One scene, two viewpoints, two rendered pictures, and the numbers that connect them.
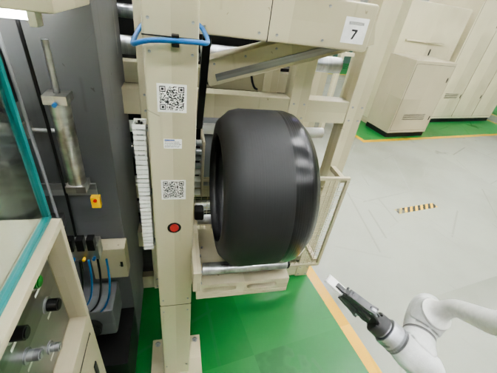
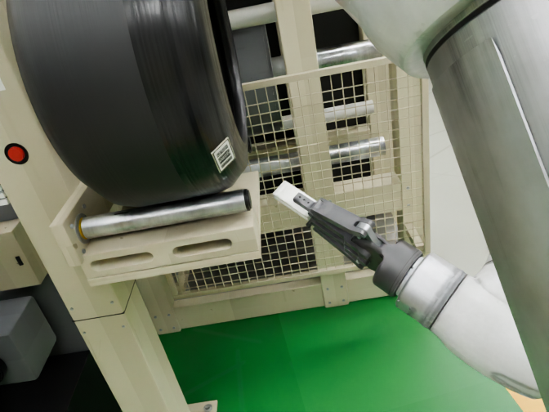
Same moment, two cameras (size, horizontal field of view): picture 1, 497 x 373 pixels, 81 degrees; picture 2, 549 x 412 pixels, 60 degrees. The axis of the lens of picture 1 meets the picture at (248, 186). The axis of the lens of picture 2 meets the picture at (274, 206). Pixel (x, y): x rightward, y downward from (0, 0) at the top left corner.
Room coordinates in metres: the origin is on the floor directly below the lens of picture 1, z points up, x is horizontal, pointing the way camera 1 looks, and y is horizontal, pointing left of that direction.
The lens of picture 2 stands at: (0.07, -0.53, 1.35)
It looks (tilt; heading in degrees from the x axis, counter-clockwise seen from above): 30 degrees down; 20
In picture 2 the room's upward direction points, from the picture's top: 12 degrees counter-clockwise
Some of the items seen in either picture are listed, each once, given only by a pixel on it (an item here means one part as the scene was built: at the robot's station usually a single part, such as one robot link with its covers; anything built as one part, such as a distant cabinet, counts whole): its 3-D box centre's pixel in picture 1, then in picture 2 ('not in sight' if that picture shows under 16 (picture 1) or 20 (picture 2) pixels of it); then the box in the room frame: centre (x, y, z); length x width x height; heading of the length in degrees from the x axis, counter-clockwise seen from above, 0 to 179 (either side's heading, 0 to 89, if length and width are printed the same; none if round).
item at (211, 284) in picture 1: (242, 277); (171, 240); (0.77, -0.03, 0.83); 0.36 x 0.09 x 0.06; 107
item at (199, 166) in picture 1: (181, 163); not in sight; (1.20, 0.33, 1.05); 0.20 x 0.15 x 0.30; 107
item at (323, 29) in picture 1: (280, 15); not in sight; (1.22, -0.02, 1.71); 0.61 x 0.25 x 0.15; 107
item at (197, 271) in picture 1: (194, 242); (96, 195); (0.85, 0.18, 0.90); 0.40 x 0.03 x 0.10; 17
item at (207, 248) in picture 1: (234, 257); (185, 220); (0.90, 0.01, 0.80); 0.37 x 0.36 x 0.02; 17
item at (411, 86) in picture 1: (407, 96); not in sight; (5.28, -2.48, 0.62); 0.90 x 0.56 x 1.25; 115
